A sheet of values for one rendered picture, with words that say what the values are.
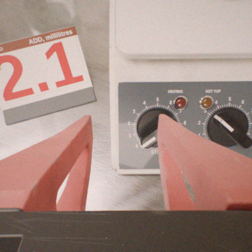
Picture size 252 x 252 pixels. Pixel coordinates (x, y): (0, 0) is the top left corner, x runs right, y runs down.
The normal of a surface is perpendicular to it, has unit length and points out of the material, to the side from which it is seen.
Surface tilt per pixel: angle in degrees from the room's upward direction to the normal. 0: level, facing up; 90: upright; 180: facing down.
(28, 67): 40
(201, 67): 30
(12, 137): 0
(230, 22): 0
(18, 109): 0
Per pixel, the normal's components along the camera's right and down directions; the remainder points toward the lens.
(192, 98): 0.01, 0.28
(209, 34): 0.01, -0.24
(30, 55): 0.19, 0.42
